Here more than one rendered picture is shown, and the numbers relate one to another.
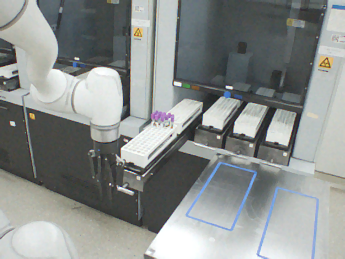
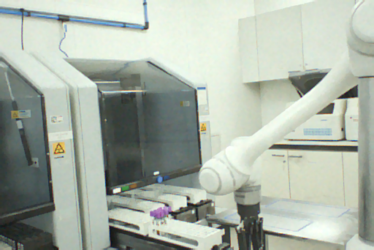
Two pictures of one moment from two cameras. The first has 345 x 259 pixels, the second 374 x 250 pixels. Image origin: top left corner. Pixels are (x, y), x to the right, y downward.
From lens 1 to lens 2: 1.57 m
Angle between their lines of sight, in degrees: 71
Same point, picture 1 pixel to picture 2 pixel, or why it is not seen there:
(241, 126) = (178, 201)
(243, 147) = (188, 217)
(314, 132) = not seen: hidden behind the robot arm
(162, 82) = (95, 198)
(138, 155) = (218, 232)
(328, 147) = not seen: hidden behind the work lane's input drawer
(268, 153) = (204, 210)
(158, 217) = not seen: outside the picture
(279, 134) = (201, 193)
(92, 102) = (258, 162)
